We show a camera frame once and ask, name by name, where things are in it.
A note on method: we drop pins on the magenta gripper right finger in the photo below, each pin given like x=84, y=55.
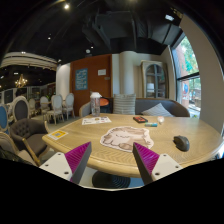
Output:
x=153, y=166

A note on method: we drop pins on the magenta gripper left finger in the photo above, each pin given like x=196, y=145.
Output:
x=70, y=165

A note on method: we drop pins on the dark grey computer mouse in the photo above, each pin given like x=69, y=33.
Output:
x=182, y=143

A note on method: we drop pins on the cat-shaped mouse pad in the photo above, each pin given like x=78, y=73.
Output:
x=123, y=137

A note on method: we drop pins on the yellow QR code sticker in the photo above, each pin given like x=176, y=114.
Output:
x=57, y=134

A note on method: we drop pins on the round wooden table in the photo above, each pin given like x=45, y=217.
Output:
x=114, y=166

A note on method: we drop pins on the small teal yellow pack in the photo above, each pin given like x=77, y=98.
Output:
x=151, y=124

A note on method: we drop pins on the small black red box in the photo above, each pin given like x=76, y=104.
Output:
x=140, y=119

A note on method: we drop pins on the small white object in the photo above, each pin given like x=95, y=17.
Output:
x=160, y=119

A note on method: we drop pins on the dark tufted armchair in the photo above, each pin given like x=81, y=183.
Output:
x=27, y=135

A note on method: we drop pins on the white printed paper sheet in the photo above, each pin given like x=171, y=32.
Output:
x=95, y=120

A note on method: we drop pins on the light grey cushion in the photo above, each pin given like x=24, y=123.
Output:
x=157, y=110

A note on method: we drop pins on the grey sofa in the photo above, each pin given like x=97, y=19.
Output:
x=143, y=104

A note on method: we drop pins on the white dining chair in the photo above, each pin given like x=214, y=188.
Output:
x=69, y=105
x=57, y=110

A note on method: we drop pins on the striped cushion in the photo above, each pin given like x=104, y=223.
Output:
x=124, y=104

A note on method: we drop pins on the clear tumbler with lid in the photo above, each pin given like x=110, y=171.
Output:
x=95, y=104

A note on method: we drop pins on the grey oval back chair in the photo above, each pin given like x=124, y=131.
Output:
x=20, y=108

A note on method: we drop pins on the blue backed chair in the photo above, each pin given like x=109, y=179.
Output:
x=3, y=119

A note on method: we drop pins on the large window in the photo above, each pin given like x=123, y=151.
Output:
x=188, y=84

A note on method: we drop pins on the arched glass cabinet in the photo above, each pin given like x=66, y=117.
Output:
x=154, y=79

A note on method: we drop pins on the chandelier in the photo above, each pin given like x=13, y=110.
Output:
x=21, y=82

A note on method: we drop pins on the blue wall poster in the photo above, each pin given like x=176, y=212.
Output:
x=81, y=79

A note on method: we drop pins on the small white wall sign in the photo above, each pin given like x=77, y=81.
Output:
x=101, y=72

